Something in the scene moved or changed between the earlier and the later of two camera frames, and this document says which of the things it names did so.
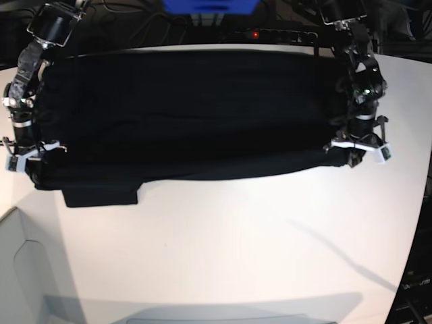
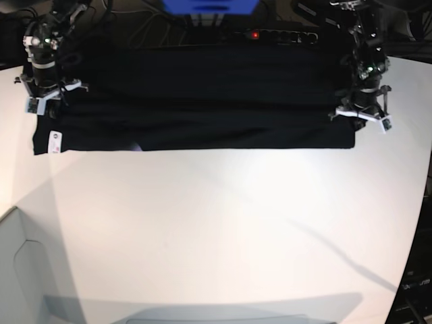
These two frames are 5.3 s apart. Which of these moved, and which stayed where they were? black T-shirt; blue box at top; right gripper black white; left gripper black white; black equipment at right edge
Moved: right gripper black white; left gripper black white; black T-shirt
Stayed: black equipment at right edge; blue box at top
